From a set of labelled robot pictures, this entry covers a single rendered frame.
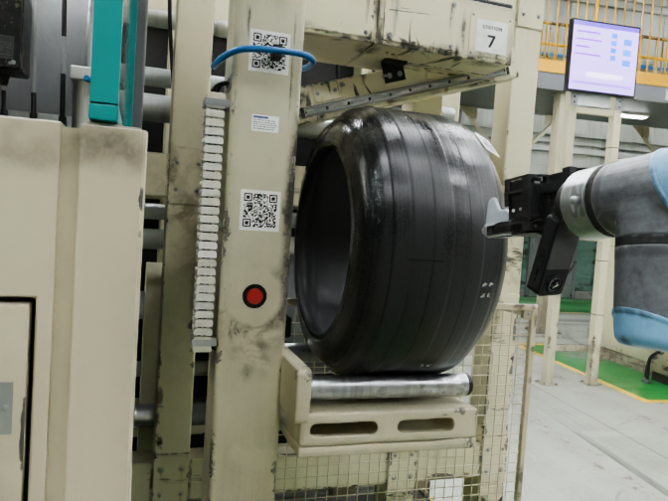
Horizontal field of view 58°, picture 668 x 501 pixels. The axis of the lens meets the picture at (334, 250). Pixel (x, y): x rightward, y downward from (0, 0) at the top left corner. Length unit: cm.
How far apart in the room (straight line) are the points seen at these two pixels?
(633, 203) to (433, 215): 40
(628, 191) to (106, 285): 54
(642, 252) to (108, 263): 53
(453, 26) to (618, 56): 388
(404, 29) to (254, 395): 92
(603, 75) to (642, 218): 464
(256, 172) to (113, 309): 72
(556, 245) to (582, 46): 447
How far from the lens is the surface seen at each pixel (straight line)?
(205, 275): 118
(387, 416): 117
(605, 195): 75
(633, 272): 71
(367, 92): 164
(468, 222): 107
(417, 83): 170
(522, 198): 88
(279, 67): 117
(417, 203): 103
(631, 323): 71
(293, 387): 109
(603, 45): 538
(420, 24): 159
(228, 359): 116
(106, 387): 46
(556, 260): 86
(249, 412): 119
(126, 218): 44
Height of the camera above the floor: 121
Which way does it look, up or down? 3 degrees down
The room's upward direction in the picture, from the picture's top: 4 degrees clockwise
